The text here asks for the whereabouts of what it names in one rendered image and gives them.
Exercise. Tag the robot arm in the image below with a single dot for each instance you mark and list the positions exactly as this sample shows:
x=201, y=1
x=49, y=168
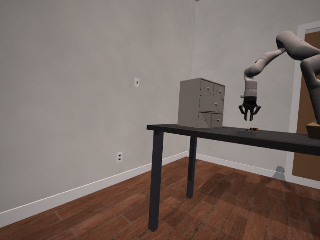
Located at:
x=297, y=49

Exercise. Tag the white small chest of drawers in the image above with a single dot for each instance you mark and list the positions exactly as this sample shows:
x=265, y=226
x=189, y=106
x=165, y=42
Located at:
x=189, y=99

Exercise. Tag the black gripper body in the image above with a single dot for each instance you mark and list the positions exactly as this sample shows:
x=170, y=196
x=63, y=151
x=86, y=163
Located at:
x=249, y=100

